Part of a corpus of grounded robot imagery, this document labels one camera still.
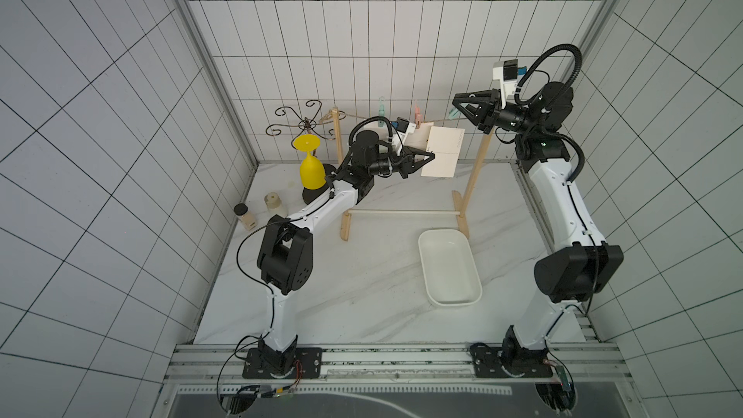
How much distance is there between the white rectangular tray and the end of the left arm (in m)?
0.28

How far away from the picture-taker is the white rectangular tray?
0.84 meters

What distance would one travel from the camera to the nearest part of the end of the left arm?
0.71 metres
